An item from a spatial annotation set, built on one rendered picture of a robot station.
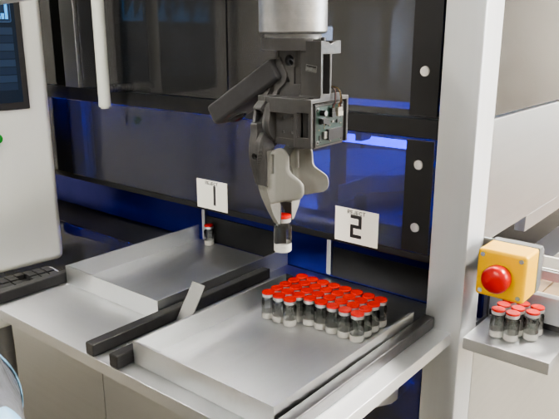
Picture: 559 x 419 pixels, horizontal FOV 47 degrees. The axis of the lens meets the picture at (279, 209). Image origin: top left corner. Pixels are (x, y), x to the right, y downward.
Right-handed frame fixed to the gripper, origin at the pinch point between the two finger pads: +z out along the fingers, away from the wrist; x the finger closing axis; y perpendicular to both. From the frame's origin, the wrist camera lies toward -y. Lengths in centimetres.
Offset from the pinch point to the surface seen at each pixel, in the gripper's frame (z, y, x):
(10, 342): 55, -99, 13
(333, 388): 23.0, 6.6, 2.6
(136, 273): 25, -49, 16
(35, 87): -8, -88, 21
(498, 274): 12.5, 17.6, 26.9
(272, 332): 24.9, -11.7, 12.4
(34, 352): 72, -119, 30
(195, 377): 22.4, -8.3, -7.1
